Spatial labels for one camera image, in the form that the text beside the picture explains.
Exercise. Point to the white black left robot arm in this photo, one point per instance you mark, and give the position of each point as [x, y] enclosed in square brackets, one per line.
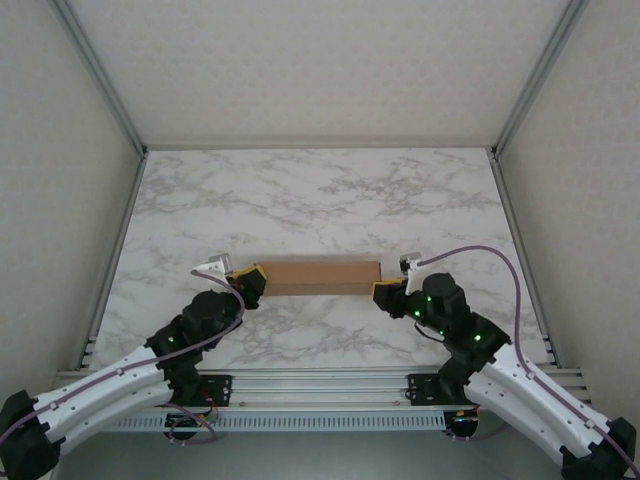
[100, 395]

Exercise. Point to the aluminium frame post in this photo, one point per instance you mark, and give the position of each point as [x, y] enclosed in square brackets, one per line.
[100, 75]
[540, 75]

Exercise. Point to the brown cardboard box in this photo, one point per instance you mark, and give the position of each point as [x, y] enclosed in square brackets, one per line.
[320, 275]

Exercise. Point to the wide aluminium base rail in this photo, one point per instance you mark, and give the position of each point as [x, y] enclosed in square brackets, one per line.
[320, 387]

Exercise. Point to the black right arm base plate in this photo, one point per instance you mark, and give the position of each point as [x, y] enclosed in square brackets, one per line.
[425, 387]

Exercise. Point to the small circuit board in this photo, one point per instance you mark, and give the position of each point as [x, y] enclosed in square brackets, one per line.
[465, 422]
[187, 422]

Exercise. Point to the thin aluminium table rail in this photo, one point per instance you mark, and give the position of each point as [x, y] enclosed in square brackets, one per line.
[320, 147]

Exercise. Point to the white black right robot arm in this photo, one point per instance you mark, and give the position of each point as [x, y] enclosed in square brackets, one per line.
[530, 395]

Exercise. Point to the aluminium side table rail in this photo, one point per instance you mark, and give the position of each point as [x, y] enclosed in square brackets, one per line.
[520, 250]
[117, 250]

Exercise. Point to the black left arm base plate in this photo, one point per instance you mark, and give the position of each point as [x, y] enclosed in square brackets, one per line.
[215, 387]

